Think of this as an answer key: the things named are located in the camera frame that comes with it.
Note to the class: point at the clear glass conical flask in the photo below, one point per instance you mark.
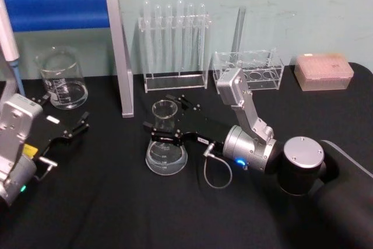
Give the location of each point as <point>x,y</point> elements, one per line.
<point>166,158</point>

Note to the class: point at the tall clear acrylic pipette rack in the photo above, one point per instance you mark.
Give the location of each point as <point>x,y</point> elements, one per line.
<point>175,81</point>

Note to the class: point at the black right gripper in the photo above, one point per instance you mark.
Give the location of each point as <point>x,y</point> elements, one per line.
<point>204,129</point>

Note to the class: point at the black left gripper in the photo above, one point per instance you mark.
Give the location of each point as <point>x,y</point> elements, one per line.
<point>48,135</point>

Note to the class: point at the black table cloth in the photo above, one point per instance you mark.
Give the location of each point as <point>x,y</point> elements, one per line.
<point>116,208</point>

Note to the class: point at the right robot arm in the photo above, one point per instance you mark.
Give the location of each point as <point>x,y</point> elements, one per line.
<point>300,158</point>

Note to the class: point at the low clear acrylic tube rack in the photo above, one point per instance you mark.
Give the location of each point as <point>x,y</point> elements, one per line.
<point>262,71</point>

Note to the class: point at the clear plastic dropper pipette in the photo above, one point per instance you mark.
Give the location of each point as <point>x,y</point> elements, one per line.
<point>180,27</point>
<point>190,30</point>
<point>147,27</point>
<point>168,30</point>
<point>201,30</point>
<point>157,30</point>

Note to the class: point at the white and blue pipette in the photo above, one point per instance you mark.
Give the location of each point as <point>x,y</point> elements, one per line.
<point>8,45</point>

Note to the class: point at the pink pipette tip box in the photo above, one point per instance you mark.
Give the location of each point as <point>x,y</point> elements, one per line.
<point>323,71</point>

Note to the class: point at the tall clear tube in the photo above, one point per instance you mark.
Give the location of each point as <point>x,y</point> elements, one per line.
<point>239,36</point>

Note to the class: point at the blue and grey pipette stand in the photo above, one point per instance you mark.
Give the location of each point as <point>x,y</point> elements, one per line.
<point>58,7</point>

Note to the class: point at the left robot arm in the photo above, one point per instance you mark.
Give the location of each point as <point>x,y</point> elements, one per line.
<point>14,132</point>

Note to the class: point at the clear glass beaker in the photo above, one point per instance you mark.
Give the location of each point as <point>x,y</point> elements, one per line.
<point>62,85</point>

